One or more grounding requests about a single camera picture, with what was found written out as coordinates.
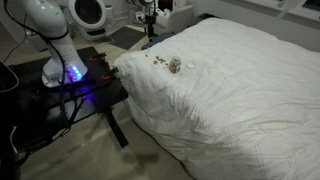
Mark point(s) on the small crumpled grey object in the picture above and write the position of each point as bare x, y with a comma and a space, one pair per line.
174, 65

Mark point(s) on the black robot table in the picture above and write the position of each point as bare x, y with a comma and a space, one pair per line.
110, 93

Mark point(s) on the black rounded object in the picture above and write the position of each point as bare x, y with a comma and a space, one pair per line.
6, 80

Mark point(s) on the elongated brown nut cluster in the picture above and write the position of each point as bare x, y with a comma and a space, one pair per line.
160, 59

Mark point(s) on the round white appliance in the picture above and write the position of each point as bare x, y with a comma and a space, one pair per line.
87, 15

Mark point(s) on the red black clamp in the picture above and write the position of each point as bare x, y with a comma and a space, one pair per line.
97, 57
108, 76

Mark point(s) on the white bed duvet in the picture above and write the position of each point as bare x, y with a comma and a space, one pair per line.
233, 100

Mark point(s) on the white round jar lid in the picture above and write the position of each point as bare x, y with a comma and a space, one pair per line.
190, 66

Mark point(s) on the tall white appliance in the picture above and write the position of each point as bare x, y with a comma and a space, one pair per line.
131, 15

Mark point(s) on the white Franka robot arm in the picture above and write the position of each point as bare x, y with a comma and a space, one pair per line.
50, 16

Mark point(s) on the dark blue mattress base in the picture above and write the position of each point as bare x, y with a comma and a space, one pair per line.
158, 40

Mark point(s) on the dark floor mat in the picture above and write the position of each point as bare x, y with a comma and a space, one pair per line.
126, 36

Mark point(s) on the white armchair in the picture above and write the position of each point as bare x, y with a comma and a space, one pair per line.
173, 21

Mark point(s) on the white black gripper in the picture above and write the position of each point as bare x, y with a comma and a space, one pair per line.
148, 17

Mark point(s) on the small white bin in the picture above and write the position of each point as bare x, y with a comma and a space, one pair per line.
110, 15

